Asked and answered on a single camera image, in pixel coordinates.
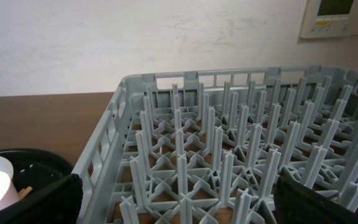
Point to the wooden chopstick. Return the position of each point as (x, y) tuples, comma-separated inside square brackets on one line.
[(24, 192)]

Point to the round black serving tray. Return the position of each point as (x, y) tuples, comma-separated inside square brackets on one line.
[(35, 168)]

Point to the grey plastic dishwasher rack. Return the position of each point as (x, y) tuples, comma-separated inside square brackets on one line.
[(209, 146)]

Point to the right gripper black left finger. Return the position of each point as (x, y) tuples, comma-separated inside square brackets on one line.
[(59, 202)]

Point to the white wall control panel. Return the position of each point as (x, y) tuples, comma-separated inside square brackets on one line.
[(330, 18)]

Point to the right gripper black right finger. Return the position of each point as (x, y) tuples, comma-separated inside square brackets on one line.
[(296, 203)]

